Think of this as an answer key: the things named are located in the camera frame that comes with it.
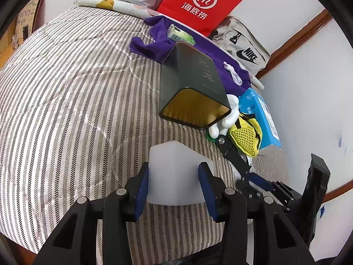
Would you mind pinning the dark green tin box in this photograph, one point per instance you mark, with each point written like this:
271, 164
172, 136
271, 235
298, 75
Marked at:
193, 74

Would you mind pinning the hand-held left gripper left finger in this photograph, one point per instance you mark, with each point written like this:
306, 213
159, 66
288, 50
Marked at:
142, 190

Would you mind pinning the yellow mesh pouch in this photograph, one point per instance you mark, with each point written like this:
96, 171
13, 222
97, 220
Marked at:
244, 138

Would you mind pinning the blue packet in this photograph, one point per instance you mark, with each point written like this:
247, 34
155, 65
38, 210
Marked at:
264, 116

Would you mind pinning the white plastic box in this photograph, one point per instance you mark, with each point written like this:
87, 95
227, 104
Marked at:
176, 171

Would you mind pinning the green and white tissue packet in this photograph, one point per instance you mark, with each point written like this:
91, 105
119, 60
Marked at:
180, 34

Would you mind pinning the red paper bag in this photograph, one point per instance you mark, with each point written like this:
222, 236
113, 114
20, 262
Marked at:
201, 2

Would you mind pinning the wooden wall trim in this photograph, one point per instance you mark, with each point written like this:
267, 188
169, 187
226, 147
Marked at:
292, 38

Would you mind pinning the striped grey blanket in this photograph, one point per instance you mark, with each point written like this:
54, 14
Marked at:
69, 116

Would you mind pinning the white crumpled cloth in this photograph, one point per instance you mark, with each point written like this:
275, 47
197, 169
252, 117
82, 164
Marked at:
233, 71

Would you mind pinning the grey waist bag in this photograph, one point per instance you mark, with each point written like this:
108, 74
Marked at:
242, 47

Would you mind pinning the purple towel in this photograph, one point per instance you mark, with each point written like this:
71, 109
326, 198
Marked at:
157, 47

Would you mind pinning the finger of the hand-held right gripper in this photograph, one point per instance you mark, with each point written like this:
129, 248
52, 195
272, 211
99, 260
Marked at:
259, 181
231, 151

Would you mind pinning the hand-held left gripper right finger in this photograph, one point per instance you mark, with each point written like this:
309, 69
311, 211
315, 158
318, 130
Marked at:
206, 190

